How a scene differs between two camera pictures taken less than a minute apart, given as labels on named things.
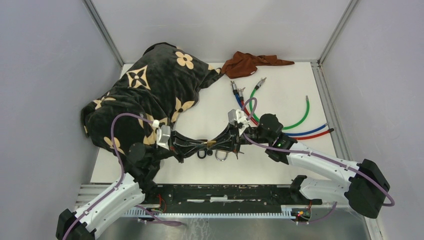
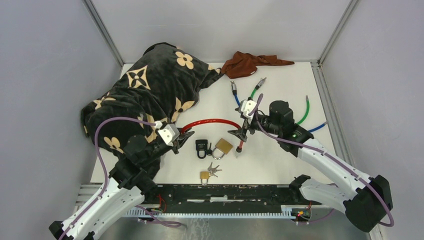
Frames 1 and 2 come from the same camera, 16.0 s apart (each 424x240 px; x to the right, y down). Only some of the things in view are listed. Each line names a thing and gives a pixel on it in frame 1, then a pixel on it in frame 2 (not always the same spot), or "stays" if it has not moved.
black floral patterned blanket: [124, 119] stays
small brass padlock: [211, 143] → [204, 175]
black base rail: [223, 198] stays
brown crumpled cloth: [242, 64] stays
